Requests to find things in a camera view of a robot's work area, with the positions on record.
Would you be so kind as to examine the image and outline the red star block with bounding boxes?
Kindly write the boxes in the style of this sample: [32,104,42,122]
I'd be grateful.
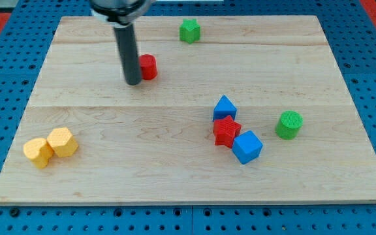
[213,116,242,148]

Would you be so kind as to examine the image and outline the red cylinder block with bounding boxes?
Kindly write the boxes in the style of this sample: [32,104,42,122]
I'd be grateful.
[139,54,157,80]

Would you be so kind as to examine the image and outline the blue cube block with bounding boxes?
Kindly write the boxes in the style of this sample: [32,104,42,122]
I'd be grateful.
[232,131,263,165]

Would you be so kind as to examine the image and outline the yellow heart block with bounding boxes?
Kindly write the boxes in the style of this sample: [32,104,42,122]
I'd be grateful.
[23,138,54,168]

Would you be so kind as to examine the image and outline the blue triangle block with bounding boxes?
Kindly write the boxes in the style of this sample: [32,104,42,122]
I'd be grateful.
[212,95,237,121]

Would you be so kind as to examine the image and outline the black robot tool flange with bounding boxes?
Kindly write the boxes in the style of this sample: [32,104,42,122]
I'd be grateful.
[89,0,156,25]

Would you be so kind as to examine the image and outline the yellow hexagon block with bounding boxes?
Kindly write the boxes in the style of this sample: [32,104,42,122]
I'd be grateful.
[47,127,79,157]

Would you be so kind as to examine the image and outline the green cylinder block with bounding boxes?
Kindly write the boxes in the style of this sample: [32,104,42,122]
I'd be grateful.
[275,110,304,140]

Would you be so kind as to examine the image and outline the green star block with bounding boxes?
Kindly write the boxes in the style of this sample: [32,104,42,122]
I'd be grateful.
[179,19,201,44]

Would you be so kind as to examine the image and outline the wooden board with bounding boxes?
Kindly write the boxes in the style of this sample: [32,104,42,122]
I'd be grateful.
[0,15,376,206]

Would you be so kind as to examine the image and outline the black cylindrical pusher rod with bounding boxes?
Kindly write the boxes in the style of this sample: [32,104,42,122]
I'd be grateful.
[114,24,142,86]

